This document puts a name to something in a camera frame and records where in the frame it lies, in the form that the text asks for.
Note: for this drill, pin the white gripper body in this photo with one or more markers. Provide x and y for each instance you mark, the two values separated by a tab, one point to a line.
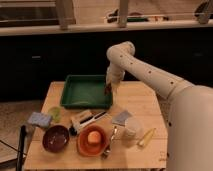
114	77

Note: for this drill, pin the dark red grape bunch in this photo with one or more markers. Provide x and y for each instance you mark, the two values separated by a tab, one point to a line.
108	89

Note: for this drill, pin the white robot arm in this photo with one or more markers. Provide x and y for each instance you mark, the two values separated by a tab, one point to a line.
190	125

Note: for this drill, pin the green plastic tray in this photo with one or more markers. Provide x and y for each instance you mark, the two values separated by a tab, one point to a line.
85	92

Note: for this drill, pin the grey folded cloth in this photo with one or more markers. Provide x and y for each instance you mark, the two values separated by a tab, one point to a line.
120	118

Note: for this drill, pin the silver fork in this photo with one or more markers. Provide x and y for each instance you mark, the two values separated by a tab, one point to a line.
107	150

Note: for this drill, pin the white plastic cup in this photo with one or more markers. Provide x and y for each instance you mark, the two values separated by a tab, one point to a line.
132	127

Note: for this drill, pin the orange round fruit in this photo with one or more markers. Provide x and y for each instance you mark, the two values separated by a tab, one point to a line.
94	137

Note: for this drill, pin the yellow banana toy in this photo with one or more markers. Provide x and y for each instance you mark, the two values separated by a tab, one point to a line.
143	142

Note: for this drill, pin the green small cup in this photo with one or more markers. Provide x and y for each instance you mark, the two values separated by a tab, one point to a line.
54	112

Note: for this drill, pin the orange plate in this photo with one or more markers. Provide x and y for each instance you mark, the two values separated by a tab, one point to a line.
91	150

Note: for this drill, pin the dark purple bowl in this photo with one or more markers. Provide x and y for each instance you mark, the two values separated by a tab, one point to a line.
55	139

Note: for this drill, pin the blue sponge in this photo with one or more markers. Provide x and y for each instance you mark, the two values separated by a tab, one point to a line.
40	119

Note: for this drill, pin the black stand pole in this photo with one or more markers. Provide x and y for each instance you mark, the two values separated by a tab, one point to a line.
20	152

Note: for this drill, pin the white brush with black handle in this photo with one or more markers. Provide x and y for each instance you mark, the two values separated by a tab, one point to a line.
83	119

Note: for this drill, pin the wooden rail post middle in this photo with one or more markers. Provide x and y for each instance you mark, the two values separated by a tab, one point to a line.
123	13

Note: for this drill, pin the wooden rail post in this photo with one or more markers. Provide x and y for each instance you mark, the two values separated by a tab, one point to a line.
65	13
123	13

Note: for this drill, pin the wooden rail post left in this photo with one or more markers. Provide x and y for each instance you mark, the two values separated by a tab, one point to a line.
65	13

